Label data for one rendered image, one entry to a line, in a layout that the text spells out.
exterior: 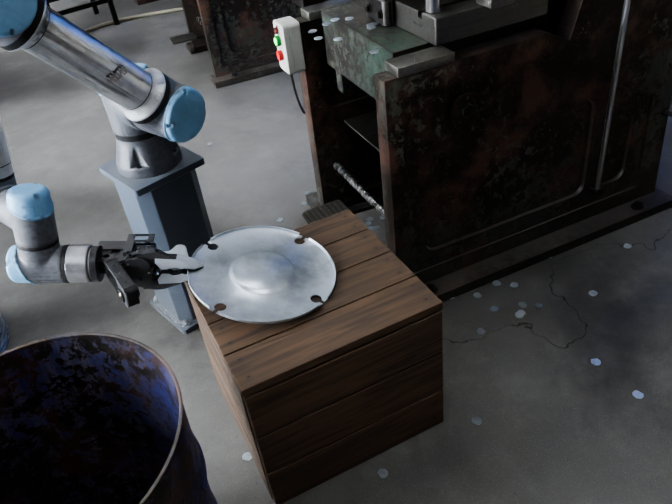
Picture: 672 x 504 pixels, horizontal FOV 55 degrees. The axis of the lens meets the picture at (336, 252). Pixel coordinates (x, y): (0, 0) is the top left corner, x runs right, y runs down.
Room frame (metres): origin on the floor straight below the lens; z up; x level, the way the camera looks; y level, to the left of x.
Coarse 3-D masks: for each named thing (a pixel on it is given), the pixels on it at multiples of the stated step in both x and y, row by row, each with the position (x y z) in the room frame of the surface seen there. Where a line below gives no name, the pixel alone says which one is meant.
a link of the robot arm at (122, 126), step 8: (144, 64) 1.40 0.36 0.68; (104, 96) 1.35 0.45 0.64; (104, 104) 1.36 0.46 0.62; (112, 104) 1.34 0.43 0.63; (112, 112) 1.34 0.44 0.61; (120, 112) 1.32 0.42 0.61; (112, 120) 1.35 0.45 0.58; (120, 120) 1.33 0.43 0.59; (128, 120) 1.31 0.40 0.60; (112, 128) 1.36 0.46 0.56; (120, 128) 1.34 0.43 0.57; (128, 128) 1.33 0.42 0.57; (136, 128) 1.33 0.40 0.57; (128, 136) 1.34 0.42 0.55
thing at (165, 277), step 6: (162, 270) 1.01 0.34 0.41; (168, 270) 1.01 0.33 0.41; (174, 270) 1.01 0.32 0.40; (180, 270) 1.01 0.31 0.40; (186, 270) 1.01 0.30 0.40; (162, 276) 1.00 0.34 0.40; (168, 276) 1.00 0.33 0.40; (174, 276) 1.00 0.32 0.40; (180, 276) 1.00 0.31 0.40; (186, 276) 1.00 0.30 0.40; (162, 282) 1.00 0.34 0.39; (168, 282) 1.00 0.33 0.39; (174, 282) 1.00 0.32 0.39; (180, 282) 1.00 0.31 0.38
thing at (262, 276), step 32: (192, 256) 1.04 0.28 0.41; (224, 256) 1.05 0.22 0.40; (256, 256) 1.04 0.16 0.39; (288, 256) 1.05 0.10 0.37; (320, 256) 1.05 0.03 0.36; (192, 288) 0.95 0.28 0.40; (224, 288) 0.95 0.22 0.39; (256, 288) 0.95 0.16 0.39; (288, 288) 0.96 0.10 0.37; (320, 288) 0.96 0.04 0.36; (256, 320) 0.87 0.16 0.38; (288, 320) 0.87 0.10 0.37
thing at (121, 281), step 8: (104, 264) 1.01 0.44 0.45; (112, 264) 1.00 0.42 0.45; (120, 264) 1.00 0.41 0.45; (112, 272) 0.97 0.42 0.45; (120, 272) 0.97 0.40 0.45; (112, 280) 0.98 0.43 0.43; (120, 280) 0.95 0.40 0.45; (128, 280) 0.95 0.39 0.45; (120, 288) 0.94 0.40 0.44; (128, 288) 0.93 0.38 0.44; (136, 288) 0.93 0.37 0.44; (120, 296) 0.93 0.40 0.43; (128, 296) 0.92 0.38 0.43; (136, 296) 0.93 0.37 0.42; (128, 304) 0.92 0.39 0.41
